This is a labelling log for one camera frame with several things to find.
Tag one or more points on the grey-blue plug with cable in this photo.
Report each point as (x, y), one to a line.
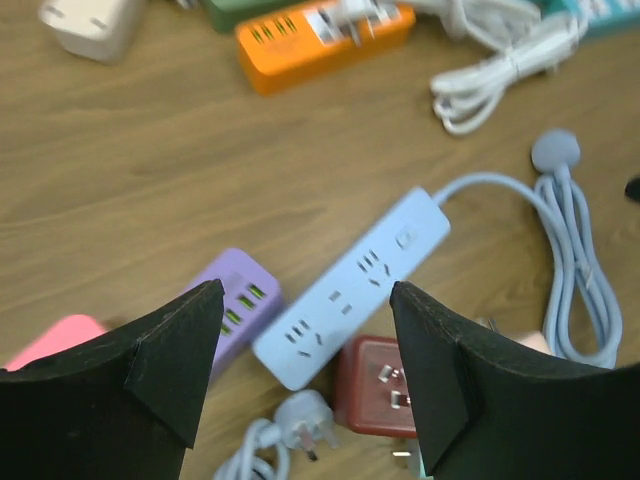
(299, 423)

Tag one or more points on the purple power strip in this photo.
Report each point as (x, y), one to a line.
(252, 299)

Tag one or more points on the orange power strip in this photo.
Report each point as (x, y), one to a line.
(291, 46)

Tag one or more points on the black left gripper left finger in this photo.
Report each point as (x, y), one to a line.
(125, 405)

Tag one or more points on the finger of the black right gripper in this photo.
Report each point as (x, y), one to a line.
(632, 189)

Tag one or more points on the pink plug adapter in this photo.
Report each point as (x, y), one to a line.
(66, 333)

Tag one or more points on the white triangular socket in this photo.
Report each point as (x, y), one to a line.
(99, 30)

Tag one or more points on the light blue power strip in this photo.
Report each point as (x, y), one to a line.
(302, 340)

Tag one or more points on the teal rectangular power strip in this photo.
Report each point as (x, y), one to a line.
(606, 16)

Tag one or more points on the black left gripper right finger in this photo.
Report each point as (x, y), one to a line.
(487, 407)

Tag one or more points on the green power strip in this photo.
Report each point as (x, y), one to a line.
(225, 15)

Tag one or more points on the dark red cube socket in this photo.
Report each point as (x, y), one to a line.
(370, 393)

